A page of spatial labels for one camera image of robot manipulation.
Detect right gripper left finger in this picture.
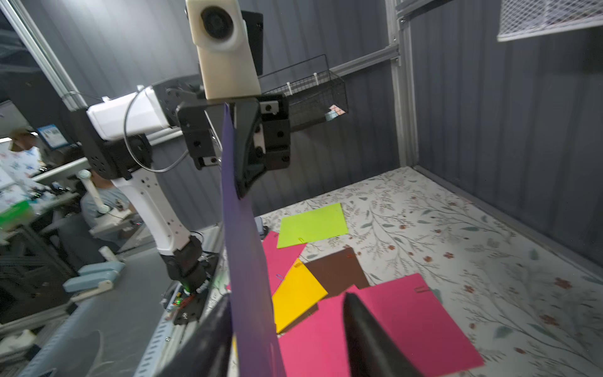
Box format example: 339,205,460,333
157,294,233,377

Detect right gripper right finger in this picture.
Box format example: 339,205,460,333
343,293,422,376

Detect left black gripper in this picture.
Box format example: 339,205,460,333
175,94,291,198

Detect purple paper sheet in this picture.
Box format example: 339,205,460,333
221,99,286,376

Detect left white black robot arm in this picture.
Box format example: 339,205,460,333
71,75,291,293

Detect upper magenta paper sheet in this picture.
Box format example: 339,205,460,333
279,274,484,376

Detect magenta paper sheet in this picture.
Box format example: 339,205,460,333
279,274,484,376
225,229,307,295

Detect brown paper sheet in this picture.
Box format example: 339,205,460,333
272,248,369,334

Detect yellow paper sheet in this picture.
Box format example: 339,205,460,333
230,255,327,364

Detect lime green paper sheet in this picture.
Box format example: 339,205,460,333
277,204,349,248

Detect lower magenta paper sheet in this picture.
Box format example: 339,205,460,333
225,229,307,295

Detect pink sticky notes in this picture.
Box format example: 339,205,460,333
325,105,346,122

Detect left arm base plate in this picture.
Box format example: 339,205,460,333
164,254,219,325

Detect black wire wall basket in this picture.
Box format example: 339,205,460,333
259,54,349,132

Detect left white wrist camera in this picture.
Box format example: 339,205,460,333
185,0,261,100

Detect white wire mesh basket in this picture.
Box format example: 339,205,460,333
497,0,602,42

